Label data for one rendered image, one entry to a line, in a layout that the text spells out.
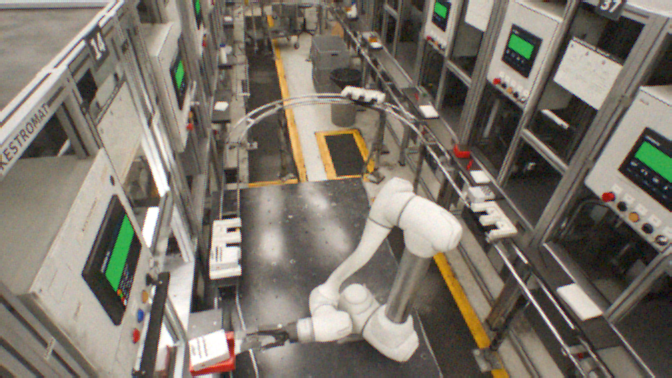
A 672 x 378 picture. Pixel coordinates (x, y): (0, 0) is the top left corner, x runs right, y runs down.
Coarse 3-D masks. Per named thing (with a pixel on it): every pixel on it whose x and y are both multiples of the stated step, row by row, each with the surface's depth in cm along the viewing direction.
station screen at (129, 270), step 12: (120, 216) 91; (120, 228) 90; (132, 228) 98; (132, 240) 97; (108, 252) 82; (132, 252) 96; (108, 264) 82; (132, 264) 95; (132, 276) 94; (120, 288) 87; (120, 300) 86
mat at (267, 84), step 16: (256, 16) 788; (272, 48) 648; (256, 64) 591; (272, 64) 593; (256, 80) 546; (272, 80) 547; (256, 96) 507; (272, 96) 508; (288, 96) 511; (256, 112) 472; (288, 112) 475; (256, 128) 443; (272, 128) 444; (288, 128) 446; (272, 144) 418; (256, 160) 394; (272, 160) 395; (288, 160) 396; (304, 160) 398; (256, 176) 373; (272, 176) 374; (304, 176) 376
